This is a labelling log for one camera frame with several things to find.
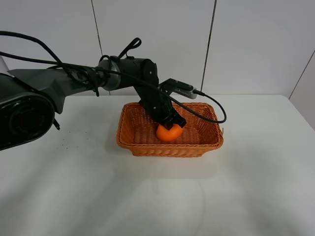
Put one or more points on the dark grey robot left arm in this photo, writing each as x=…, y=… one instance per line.
x=30, y=98

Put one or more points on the orange with stem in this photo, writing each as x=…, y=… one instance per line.
x=169, y=135

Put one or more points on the orange woven wicker basket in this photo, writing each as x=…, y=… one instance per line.
x=137, y=133

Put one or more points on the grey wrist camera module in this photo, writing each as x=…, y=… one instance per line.
x=169, y=86

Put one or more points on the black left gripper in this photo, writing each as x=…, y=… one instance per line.
x=159, y=107

